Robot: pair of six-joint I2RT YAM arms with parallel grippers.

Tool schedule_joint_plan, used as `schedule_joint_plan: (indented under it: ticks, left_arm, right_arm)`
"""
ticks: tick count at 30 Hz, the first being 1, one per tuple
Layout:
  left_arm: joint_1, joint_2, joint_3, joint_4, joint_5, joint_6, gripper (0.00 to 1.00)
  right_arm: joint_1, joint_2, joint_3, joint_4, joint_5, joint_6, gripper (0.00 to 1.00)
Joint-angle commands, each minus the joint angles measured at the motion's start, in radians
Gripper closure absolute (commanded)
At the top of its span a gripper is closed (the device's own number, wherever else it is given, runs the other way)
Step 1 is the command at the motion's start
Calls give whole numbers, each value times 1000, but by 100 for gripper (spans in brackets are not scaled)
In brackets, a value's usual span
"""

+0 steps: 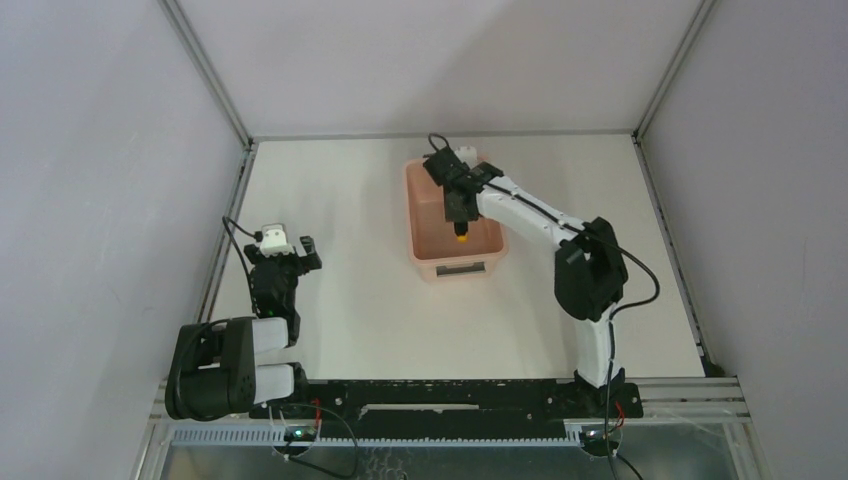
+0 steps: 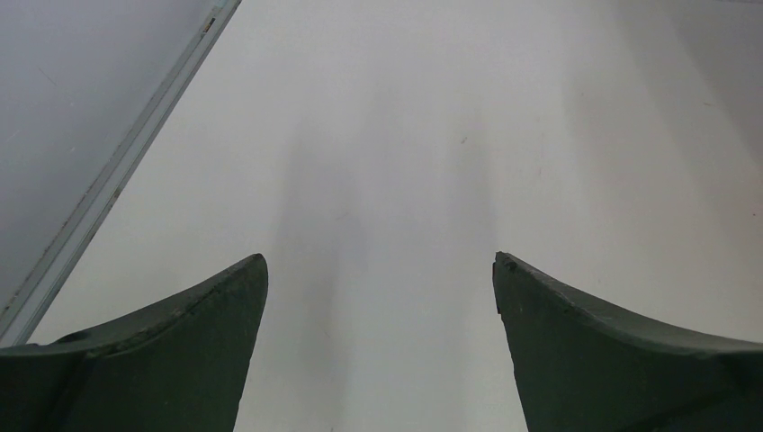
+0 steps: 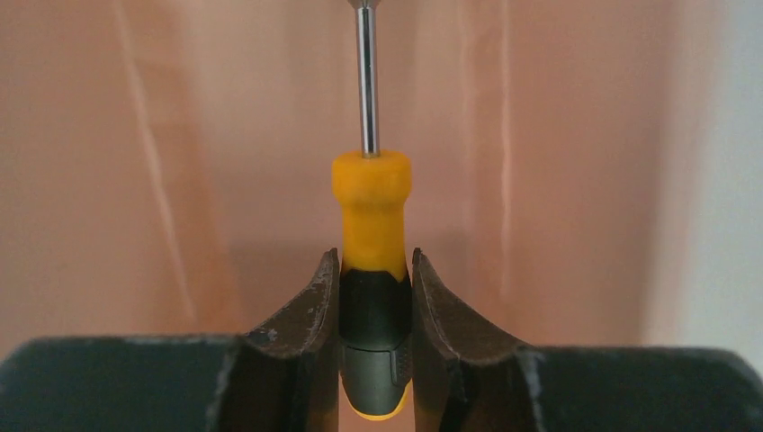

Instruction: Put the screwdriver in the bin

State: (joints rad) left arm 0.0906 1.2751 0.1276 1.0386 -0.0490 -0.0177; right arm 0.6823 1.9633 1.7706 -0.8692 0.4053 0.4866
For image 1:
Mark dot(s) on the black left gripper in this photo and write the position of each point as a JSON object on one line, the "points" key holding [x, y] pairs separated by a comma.
{"points": [[282, 259]]}

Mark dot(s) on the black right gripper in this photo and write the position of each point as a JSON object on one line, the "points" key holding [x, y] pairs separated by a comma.
{"points": [[455, 216]]}

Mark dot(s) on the yellow black screwdriver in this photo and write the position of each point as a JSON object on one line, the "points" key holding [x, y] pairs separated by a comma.
{"points": [[461, 231]]}

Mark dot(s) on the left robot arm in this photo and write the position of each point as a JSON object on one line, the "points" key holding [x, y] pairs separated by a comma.
{"points": [[214, 371]]}

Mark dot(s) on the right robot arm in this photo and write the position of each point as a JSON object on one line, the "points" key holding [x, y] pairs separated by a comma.
{"points": [[589, 270]]}

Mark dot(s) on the pink plastic bin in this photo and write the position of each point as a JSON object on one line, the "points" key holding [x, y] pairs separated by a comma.
{"points": [[434, 248]]}

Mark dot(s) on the left controller board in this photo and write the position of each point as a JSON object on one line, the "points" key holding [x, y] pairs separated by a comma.
{"points": [[300, 434]]}

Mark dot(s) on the controller board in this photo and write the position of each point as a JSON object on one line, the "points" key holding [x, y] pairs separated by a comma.
{"points": [[596, 436], [300, 434]]}

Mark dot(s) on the right controller board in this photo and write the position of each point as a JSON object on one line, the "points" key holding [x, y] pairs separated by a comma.
{"points": [[596, 436]]}

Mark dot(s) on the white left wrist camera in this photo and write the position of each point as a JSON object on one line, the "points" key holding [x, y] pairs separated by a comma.
{"points": [[274, 241]]}

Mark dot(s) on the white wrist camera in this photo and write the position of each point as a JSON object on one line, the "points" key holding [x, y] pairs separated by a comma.
{"points": [[467, 154], [274, 241]]}

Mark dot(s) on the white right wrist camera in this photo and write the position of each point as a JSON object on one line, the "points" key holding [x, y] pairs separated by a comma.
{"points": [[467, 154]]}

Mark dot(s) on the aluminium frame left rail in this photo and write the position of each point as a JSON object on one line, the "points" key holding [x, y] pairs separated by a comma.
{"points": [[225, 240]]}

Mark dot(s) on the aluminium frame rail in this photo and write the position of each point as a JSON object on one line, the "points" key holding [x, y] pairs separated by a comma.
{"points": [[225, 240], [711, 369]]}

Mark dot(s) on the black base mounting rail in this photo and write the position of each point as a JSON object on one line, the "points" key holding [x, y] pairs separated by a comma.
{"points": [[431, 410]]}

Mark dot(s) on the aluminium frame right rail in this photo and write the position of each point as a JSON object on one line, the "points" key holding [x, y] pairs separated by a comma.
{"points": [[711, 369]]}

